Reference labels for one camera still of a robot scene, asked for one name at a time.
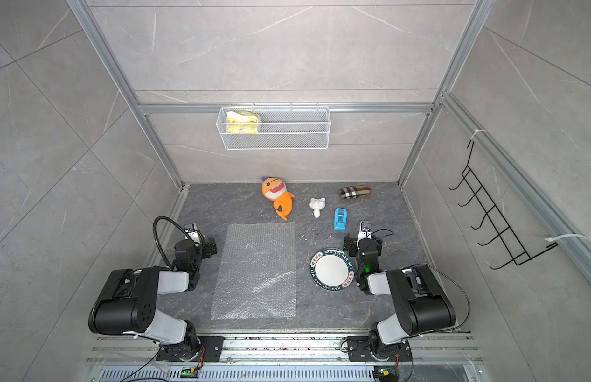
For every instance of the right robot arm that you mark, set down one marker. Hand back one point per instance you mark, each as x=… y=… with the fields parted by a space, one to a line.
x=421 y=305

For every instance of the green rimmed white dinner plate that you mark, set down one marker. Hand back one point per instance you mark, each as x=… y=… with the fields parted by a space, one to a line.
x=332 y=269

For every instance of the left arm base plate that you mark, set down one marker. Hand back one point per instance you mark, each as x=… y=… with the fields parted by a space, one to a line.
x=207 y=348

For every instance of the black wire hook rack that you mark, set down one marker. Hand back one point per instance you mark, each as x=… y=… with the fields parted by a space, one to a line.
x=493 y=218

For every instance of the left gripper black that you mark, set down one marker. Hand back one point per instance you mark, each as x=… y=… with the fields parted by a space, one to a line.
x=206 y=251

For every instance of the orange shark plush toy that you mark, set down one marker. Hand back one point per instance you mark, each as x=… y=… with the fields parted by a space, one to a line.
x=275 y=190

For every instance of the yellow white cloth in basket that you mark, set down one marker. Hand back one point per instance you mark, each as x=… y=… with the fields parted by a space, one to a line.
x=242 y=123

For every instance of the blue toy car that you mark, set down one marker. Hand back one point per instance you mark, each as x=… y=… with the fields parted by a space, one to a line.
x=340 y=219

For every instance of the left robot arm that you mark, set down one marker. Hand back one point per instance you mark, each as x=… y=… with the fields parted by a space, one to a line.
x=127 y=303

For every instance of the white wire mesh basket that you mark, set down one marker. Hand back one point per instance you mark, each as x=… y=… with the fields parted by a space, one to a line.
x=282 y=128

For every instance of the plaid brown pouch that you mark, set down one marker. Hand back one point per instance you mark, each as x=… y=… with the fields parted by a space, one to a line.
x=351 y=192

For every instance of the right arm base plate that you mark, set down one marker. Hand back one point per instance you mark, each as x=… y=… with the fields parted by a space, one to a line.
x=363 y=348

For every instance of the small white figurine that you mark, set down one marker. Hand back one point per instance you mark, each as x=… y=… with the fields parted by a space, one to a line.
x=317 y=205

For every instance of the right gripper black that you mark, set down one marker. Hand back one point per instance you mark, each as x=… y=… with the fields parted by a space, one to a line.
x=350 y=243

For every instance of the aluminium mounting rail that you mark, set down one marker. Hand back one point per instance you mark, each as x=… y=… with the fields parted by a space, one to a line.
x=308 y=355

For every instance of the clear bubble wrap sheet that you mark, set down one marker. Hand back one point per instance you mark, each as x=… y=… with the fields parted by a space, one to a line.
x=257 y=274

